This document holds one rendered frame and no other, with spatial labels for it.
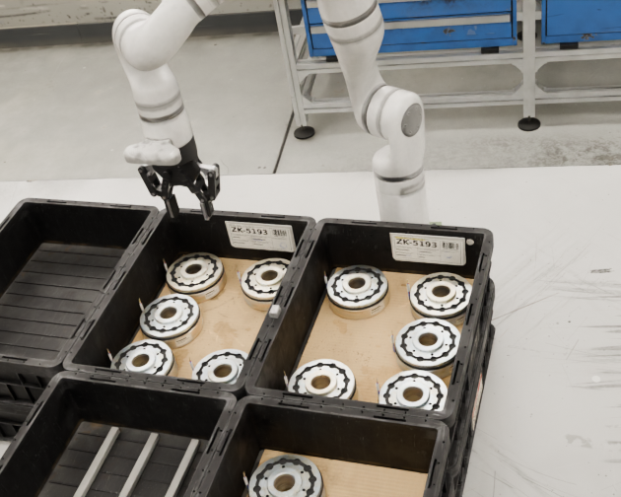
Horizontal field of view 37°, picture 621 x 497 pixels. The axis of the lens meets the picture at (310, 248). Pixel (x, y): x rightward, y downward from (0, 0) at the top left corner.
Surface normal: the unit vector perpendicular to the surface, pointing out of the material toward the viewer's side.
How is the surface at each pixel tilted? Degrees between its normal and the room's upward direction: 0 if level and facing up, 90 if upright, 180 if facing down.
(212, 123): 0
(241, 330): 0
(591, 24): 90
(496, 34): 90
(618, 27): 90
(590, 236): 0
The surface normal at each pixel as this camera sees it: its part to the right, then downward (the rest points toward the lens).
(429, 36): -0.16, 0.65
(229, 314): -0.15, -0.76
